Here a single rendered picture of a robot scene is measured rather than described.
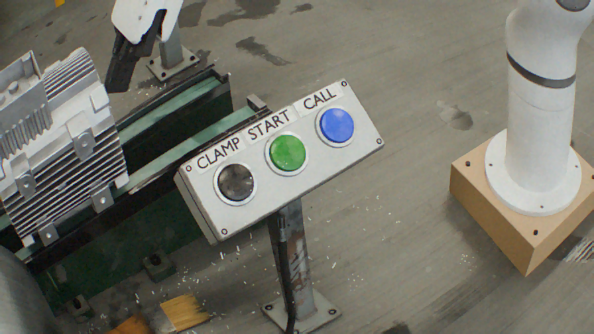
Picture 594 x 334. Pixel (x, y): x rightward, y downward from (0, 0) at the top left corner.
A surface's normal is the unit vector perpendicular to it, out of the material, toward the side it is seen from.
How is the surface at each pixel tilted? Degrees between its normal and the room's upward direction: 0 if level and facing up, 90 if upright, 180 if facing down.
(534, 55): 93
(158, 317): 0
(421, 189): 0
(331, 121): 38
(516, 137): 89
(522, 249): 90
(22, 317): 54
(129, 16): 64
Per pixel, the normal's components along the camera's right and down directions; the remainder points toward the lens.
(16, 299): 0.60, -0.79
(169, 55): 0.58, 0.53
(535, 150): -0.48, 0.60
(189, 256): -0.09, -0.71
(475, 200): -0.85, 0.42
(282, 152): 0.26, -0.21
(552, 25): -0.07, 0.98
